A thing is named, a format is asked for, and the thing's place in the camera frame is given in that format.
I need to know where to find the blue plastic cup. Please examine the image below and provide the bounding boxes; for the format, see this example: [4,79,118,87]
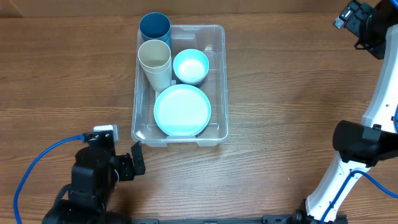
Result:
[165,35,172,52]
[139,12,171,42]

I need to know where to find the cream plastic cup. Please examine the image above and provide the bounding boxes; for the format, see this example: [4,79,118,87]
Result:
[144,63,172,92]
[137,39,172,73]

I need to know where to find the pink plastic bowl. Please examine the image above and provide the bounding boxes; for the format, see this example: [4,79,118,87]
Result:
[180,79,205,85]

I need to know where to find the left blue cable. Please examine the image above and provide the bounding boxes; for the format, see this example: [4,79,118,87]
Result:
[13,134,85,224]

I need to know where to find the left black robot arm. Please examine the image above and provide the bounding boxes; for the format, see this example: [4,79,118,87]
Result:
[42,131,146,224]

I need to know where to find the light blue plastic bowl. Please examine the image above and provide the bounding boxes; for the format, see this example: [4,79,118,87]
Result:
[173,49,210,80]

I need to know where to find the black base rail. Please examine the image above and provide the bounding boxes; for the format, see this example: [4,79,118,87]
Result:
[130,213,348,224]

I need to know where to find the grey plastic bowl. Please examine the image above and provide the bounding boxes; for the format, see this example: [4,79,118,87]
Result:
[183,81,204,88]

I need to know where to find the clear plastic storage bin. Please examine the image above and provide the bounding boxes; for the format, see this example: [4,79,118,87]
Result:
[131,24,229,147]

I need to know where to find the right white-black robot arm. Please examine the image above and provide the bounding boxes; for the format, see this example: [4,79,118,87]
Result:
[289,0,397,223]

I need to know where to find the light blue plastic plate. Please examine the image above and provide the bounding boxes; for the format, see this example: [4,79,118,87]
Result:
[154,84,211,136]

